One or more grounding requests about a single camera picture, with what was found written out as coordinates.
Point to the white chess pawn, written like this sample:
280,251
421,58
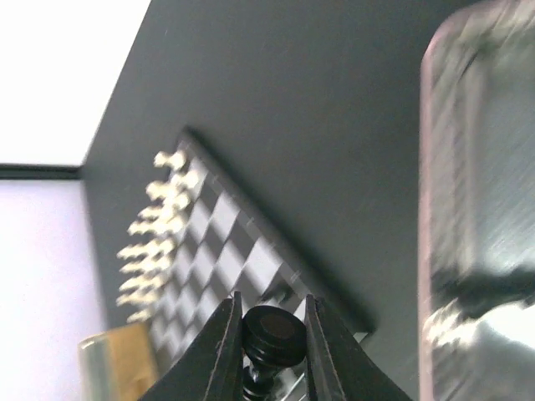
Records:
189,181

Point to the white chess rook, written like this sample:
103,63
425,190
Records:
173,161

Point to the black and white chessboard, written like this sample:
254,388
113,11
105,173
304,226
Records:
225,246

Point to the pink metal tin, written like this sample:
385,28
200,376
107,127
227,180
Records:
476,206

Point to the black frame post left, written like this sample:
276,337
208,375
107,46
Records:
39,172

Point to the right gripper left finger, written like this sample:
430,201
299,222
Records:
211,369

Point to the white chess knight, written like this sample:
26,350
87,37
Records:
160,190

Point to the yellow metal tin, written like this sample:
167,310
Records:
118,364

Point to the black chess piece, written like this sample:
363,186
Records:
273,339

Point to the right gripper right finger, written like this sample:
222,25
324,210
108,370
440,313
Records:
337,367

